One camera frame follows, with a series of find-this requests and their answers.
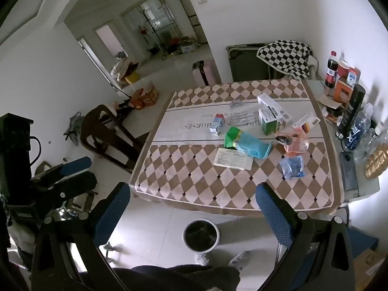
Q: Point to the blue plastic packet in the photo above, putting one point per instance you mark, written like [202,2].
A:
[291,166]

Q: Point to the long white toothpaste box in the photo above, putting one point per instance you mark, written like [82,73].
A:
[266,100]

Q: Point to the small black object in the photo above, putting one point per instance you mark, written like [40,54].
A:
[283,140]

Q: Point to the dark green folding cot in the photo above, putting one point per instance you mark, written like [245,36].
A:
[245,65]

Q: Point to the clear plastic bottle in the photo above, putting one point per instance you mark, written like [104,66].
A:
[371,141]

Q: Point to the clear bottle blue label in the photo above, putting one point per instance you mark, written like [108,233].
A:
[357,133]

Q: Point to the red paper cup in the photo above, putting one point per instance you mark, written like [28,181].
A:
[343,68]

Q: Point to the dark wooden chair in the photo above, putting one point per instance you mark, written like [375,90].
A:
[104,139]

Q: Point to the gold chocolate tray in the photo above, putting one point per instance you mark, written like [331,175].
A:
[377,162]

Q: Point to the white paper leaflet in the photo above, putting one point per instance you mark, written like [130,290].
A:
[232,158]

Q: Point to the white red yellow box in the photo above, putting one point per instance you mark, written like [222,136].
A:
[309,119]

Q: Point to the person's grey slipper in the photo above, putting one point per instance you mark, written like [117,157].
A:
[239,259]
[201,259]

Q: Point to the blue white drink carton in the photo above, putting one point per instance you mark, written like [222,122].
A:
[353,77]

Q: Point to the blue flat box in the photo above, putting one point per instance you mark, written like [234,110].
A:
[362,241]

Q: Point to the small blue white carton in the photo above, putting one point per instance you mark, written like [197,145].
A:
[216,125]

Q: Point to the open cardboard box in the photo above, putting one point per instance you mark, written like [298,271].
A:
[329,104]

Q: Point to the orange carton box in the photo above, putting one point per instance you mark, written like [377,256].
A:
[138,98]
[151,94]

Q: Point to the silver blister pack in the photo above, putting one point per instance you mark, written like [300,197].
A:
[242,117]

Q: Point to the brown cardboard box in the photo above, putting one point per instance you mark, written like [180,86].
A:
[368,266]

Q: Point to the black spray can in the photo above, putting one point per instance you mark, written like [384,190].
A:
[351,109]

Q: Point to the green blue snack bag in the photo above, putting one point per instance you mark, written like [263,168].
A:
[245,144]

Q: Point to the pink transparent packet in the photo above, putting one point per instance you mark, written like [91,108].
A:
[296,148]

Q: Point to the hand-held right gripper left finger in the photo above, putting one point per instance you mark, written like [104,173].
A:
[112,215]

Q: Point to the black white checkered cloth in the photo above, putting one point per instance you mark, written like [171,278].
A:
[285,56]

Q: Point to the cola bottle red cap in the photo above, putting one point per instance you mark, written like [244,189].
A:
[331,72]

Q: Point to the black flat device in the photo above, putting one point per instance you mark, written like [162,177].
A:
[348,172]

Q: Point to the brown white checkered tablecloth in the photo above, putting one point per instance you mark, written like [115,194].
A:
[188,188]

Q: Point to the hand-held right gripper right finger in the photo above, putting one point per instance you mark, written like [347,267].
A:
[272,215]

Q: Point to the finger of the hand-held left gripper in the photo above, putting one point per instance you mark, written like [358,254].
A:
[74,186]
[75,163]

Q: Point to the green white medicine box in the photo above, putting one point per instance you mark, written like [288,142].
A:
[269,125]

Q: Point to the pink suitcase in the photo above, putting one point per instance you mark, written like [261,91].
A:
[209,72]

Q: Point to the grey cloth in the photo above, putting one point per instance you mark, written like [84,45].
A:
[74,127]

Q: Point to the white round waste bin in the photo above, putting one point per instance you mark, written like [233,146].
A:
[200,236]

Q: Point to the pile of bags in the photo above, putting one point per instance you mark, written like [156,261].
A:
[122,66]

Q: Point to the person's dark trouser leg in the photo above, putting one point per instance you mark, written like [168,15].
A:
[182,277]

